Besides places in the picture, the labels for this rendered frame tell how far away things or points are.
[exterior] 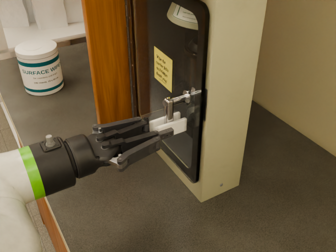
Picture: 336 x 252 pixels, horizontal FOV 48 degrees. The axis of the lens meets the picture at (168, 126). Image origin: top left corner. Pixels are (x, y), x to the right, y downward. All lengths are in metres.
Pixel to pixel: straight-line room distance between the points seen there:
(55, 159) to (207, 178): 0.34
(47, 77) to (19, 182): 0.69
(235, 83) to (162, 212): 0.33
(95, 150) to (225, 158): 0.29
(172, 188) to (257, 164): 0.23
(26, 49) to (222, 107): 0.74
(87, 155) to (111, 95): 0.41
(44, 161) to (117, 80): 0.45
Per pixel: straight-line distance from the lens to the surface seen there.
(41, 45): 1.29
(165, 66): 0.78
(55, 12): 1.89
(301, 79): 1.12
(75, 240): 0.83
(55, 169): 0.64
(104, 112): 1.06
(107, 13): 0.95
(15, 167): 0.64
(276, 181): 0.96
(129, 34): 0.92
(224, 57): 0.67
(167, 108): 0.71
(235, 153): 0.84
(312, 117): 1.13
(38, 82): 1.28
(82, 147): 0.66
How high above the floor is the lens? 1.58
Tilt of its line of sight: 36 degrees down
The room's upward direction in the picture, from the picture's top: straight up
